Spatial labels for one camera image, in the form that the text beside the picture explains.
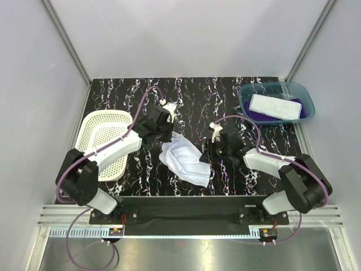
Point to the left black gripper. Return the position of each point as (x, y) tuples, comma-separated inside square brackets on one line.
[(167, 138)]

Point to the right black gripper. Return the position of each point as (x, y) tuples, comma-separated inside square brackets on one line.
[(208, 156)]

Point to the pale lavender towel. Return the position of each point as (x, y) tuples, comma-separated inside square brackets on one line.
[(183, 159)]

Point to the purple towel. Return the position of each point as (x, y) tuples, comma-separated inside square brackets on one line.
[(263, 118)]

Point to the light blue towel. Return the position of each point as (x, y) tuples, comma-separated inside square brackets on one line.
[(275, 107)]

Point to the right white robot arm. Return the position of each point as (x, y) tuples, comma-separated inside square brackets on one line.
[(304, 185)]

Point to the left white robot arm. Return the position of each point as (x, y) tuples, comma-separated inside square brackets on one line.
[(77, 181)]

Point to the white plastic basket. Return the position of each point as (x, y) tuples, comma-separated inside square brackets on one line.
[(100, 127)]

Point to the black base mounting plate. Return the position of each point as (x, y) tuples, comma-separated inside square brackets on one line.
[(189, 229)]

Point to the right connector box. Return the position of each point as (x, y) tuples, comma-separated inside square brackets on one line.
[(269, 233)]

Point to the connector box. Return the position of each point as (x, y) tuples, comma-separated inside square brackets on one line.
[(117, 232), (269, 233)]

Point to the teal transparent plastic tray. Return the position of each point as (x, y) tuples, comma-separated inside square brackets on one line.
[(284, 90)]

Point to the left connector box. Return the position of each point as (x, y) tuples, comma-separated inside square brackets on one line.
[(117, 232)]

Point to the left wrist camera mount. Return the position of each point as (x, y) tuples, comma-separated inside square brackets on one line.
[(170, 108)]

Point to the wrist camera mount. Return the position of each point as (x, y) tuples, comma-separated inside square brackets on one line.
[(216, 129), (170, 108)]

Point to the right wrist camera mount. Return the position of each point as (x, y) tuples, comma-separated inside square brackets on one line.
[(216, 129)]

